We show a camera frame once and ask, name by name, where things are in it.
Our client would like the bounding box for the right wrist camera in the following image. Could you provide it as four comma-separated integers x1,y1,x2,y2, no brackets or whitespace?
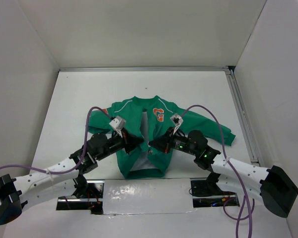
170,113,183,130

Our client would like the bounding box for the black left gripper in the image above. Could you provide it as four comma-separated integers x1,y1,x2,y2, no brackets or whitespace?
96,127,144,161

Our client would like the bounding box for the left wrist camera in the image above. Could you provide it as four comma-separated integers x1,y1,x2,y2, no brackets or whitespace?
109,116,126,130

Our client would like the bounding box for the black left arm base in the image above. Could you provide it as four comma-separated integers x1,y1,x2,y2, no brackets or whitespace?
56,179,105,215

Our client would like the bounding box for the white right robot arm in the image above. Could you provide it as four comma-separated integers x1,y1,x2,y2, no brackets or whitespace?
149,128,298,218

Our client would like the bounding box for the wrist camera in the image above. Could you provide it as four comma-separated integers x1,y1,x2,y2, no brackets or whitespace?
109,116,126,130
170,113,183,130

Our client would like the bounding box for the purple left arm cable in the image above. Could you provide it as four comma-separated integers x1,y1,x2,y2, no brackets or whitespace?
0,107,115,216

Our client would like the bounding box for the white taped cover panel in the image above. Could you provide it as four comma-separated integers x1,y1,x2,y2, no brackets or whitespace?
102,178,194,215

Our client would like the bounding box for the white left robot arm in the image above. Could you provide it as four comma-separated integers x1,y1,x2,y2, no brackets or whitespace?
0,129,144,225

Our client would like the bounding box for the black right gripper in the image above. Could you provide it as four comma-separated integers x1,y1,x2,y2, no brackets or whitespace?
149,126,199,156

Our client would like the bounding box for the green jacket white lining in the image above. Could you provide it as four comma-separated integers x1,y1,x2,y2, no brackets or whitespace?
88,96,235,179

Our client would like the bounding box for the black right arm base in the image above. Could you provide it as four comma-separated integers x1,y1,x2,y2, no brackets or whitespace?
188,174,239,208

